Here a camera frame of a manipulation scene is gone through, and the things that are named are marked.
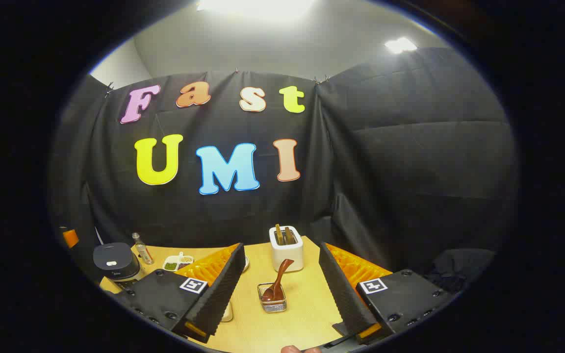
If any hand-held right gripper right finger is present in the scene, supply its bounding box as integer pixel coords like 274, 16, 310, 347
319, 242, 452, 346

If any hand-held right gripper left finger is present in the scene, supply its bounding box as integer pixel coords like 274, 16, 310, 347
114, 243, 246, 344

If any grey rice cooker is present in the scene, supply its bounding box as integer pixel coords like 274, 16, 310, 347
93, 242, 142, 290

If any metal wire chopstick holder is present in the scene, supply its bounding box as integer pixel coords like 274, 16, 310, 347
257, 282, 287, 313

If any brown wooden spoon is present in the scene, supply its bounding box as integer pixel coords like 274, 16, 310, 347
261, 259, 294, 302

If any white divided bean dish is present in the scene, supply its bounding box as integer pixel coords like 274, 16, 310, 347
162, 252, 195, 272

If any white toaster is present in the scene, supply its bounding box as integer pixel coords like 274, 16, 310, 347
269, 225, 305, 273

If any small glass bottle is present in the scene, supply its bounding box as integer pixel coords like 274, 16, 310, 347
132, 233, 154, 265

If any dark cloth bundle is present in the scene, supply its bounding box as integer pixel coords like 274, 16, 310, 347
425, 248, 496, 295

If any black backdrop cloth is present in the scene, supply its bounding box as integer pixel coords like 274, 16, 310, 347
50, 47, 518, 285

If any ceiling light panel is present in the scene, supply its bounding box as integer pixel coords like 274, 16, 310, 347
385, 37, 418, 54
197, 0, 315, 20

